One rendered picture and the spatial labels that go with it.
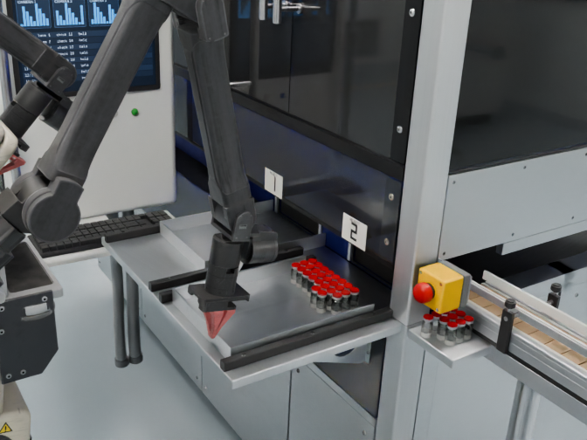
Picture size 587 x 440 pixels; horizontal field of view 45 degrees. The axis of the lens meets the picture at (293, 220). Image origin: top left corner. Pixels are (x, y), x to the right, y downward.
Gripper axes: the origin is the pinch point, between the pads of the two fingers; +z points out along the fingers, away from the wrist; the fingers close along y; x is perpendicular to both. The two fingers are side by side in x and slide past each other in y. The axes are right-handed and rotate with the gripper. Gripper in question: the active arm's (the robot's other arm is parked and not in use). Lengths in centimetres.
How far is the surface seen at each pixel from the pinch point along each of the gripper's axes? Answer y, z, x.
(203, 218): 25, -3, 53
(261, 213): 43, -4, 53
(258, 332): 11.0, 1.2, 0.1
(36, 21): -12, -44, 89
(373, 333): 30.9, -1.9, -11.4
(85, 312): 41, 86, 170
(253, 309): 14.5, 0.6, 8.3
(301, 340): 15.1, -1.1, -8.5
